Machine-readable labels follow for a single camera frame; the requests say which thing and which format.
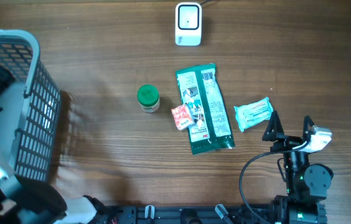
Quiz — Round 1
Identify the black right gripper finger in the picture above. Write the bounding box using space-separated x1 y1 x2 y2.
262 111 285 142
302 115 315 140

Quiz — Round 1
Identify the teal wet wipes packet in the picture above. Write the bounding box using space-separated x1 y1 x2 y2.
234 97 274 132

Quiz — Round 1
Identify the green 3M gloves packet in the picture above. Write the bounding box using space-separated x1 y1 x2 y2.
175 63 235 155

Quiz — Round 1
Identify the red snack packet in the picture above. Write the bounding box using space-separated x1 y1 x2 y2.
171 104 195 131

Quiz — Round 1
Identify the green lid jar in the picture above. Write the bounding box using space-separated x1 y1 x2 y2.
137 85 160 113

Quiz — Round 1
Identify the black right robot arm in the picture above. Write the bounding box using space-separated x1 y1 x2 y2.
262 111 334 224

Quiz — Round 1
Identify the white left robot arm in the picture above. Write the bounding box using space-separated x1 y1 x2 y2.
0 65 109 223

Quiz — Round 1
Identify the white barcode scanner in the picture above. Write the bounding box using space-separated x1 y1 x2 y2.
175 2 202 46

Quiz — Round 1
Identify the grey plastic mesh basket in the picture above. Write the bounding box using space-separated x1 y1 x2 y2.
0 30 61 182

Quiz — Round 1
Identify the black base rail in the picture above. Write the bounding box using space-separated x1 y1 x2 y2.
103 204 275 224

